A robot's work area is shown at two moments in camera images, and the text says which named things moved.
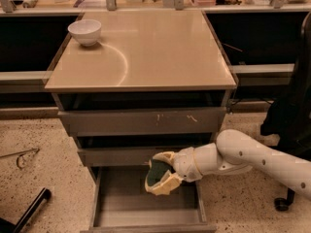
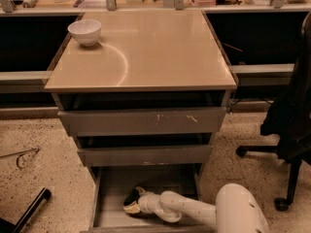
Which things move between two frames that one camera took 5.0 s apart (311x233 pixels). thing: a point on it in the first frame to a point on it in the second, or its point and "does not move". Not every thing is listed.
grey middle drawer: x=121 y=156 does not move
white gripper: x=185 y=163 to x=148 y=201
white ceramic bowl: x=86 y=31 does not move
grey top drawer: x=106 y=121 does not move
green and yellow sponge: x=156 y=172 to x=132 y=198
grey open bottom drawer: x=120 y=203 does not move
